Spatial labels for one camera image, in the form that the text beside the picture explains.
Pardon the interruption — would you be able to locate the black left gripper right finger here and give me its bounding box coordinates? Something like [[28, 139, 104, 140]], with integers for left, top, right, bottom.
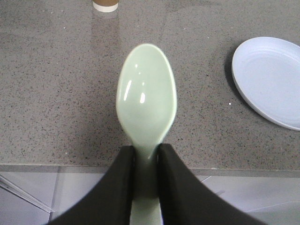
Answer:
[[157, 144, 263, 225]]

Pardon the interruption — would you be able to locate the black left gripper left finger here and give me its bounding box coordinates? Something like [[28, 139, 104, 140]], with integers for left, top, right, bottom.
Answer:
[[48, 146, 135, 225]]

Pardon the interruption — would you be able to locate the pale green plastic spoon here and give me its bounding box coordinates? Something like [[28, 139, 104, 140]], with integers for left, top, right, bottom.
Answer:
[[116, 44, 177, 225]]

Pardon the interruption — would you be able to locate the brown paper cup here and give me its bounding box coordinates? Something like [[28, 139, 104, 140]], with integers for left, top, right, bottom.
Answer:
[[92, 0, 119, 13]]

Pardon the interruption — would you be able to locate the light blue plate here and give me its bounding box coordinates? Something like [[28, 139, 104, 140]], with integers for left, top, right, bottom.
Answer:
[[232, 37, 300, 130]]

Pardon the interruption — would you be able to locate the grey cabinet door left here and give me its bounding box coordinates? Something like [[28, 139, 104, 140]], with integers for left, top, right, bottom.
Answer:
[[0, 172, 103, 225]]

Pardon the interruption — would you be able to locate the grey cabinet door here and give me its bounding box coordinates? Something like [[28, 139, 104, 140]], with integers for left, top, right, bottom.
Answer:
[[0, 172, 103, 225], [197, 175, 300, 225]]

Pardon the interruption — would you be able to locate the grey cabinet door middle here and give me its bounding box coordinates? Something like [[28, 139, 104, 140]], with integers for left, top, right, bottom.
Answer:
[[197, 175, 300, 225]]

